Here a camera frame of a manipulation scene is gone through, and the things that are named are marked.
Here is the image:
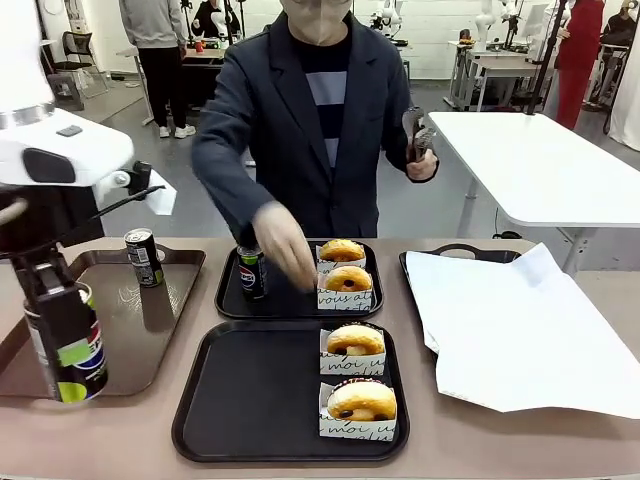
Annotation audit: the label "person in red apron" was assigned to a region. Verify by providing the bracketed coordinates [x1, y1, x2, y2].
[553, 0, 607, 132]

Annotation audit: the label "black tripod pole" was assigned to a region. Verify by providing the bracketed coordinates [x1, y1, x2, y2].
[526, 0, 572, 117]

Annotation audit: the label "donut in paper," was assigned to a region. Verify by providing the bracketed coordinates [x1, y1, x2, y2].
[316, 248, 370, 275]
[315, 272, 375, 312]

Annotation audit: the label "large white paper sheet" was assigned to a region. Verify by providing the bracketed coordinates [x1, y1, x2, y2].
[404, 242, 640, 421]

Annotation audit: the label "glazed cream filled donut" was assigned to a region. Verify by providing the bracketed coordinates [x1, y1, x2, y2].
[319, 238, 367, 263]
[326, 381, 398, 422]
[324, 265, 374, 294]
[326, 324, 387, 357]

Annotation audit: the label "black office chair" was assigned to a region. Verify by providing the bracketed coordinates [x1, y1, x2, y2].
[59, 30, 110, 101]

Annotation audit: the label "person's right hand pale glove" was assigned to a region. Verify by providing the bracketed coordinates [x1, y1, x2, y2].
[251, 201, 322, 295]

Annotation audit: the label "seated person in black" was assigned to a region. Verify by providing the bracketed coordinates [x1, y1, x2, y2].
[598, 0, 640, 51]

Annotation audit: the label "black tray with handle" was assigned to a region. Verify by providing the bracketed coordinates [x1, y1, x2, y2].
[398, 242, 524, 366]

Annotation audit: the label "donut in paper, rear bottom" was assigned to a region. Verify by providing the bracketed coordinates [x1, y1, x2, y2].
[315, 272, 375, 312]

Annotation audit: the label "black rectangular plastic tray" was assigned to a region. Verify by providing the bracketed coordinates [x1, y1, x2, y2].
[171, 319, 412, 464]
[214, 239, 385, 322]

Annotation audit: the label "brown rectangular plastic tray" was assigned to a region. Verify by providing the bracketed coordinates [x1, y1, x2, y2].
[0, 248, 207, 399]

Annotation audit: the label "white background desk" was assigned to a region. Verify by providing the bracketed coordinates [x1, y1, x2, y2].
[443, 38, 557, 113]

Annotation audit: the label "background person in black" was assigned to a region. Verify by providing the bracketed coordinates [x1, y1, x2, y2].
[191, 0, 242, 40]

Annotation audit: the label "white table with grey legs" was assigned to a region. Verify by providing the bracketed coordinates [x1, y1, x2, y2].
[427, 110, 640, 276]

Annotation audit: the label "person's left forearm dark sleeve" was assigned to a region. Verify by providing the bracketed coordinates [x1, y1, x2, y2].
[382, 114, 420, 175]

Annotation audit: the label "person's left hand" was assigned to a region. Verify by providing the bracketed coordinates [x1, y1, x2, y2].
[405, 143, 440, 183]

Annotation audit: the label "beige face mask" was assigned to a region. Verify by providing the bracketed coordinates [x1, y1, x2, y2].
[284, 0, 354, 46]

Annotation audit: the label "black Pepsi zero lime can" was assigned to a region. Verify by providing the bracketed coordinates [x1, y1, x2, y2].
[123, 228, 166, 289]
[236, 242, 269, 303]
[23, 282, 110, 405]

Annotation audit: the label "black floor cable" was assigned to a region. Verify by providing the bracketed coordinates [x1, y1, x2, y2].
[491, 204, 522, 241]

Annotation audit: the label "person's right forearm dark sleeve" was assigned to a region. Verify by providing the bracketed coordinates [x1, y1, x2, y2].
[191, 127, 282, 247]

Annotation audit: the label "person in dark blazer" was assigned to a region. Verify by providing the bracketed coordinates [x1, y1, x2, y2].
[191, 0, 440, 241]

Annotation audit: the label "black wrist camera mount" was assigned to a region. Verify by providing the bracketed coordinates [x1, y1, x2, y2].
[126, 160, 153, 197]

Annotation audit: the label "metal serving tongs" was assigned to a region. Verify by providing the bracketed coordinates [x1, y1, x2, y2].
[401, 105, 437, 164]

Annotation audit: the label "thin black cable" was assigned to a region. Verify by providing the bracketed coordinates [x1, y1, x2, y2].
[89, 184, 167, 222]

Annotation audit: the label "person in grey sweater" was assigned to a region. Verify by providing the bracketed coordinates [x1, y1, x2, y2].
[117, 0, 198, 140]

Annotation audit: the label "donut in paper, rear top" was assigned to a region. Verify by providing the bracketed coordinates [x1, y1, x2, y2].
[316, 248, 370, 275]

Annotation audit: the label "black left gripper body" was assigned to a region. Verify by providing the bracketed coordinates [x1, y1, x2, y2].
[0, 183, 107, 260]

